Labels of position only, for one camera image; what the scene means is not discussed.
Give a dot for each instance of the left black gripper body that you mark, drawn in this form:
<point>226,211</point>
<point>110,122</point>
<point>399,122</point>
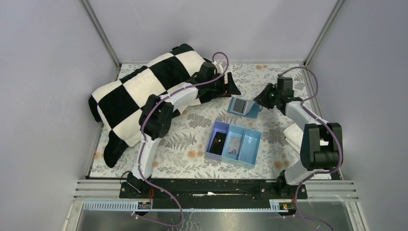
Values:
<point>227,85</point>

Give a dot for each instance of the floral patterned table mat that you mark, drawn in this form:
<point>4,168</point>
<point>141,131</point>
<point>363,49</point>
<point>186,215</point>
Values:
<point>181,154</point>

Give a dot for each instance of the aluminium frame rail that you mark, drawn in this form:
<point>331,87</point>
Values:
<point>319,190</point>

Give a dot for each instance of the light blue right box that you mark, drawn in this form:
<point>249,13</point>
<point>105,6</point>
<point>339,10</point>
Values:
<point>249,149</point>

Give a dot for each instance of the white folded towel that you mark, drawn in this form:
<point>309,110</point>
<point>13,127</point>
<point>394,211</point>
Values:
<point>294,135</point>

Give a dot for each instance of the purple open box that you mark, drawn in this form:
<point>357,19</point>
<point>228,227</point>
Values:
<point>218,126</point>

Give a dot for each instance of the black white checkered blanket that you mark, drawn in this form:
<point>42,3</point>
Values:
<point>119,104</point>

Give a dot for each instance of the black card in box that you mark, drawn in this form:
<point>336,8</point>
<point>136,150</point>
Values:
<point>217,144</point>

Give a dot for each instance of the light blue middle box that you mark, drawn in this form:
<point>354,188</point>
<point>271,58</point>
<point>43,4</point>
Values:
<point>235,131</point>

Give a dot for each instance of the light blue box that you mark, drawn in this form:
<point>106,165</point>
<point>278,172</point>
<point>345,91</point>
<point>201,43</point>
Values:
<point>249,149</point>
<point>235,131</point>

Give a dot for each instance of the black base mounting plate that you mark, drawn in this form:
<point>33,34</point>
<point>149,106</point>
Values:
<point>211,194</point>

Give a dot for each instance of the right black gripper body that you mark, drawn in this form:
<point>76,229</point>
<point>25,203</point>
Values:
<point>266,98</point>

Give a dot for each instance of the teal leather card holder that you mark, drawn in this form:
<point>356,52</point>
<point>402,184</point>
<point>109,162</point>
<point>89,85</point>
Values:
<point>245,108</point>

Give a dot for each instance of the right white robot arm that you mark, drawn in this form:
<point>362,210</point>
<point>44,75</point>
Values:
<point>321,146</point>

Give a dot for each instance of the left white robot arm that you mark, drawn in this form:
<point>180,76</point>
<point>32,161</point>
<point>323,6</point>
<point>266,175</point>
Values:
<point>155,124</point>

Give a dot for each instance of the VIP card in box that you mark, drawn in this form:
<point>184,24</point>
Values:
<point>234,145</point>

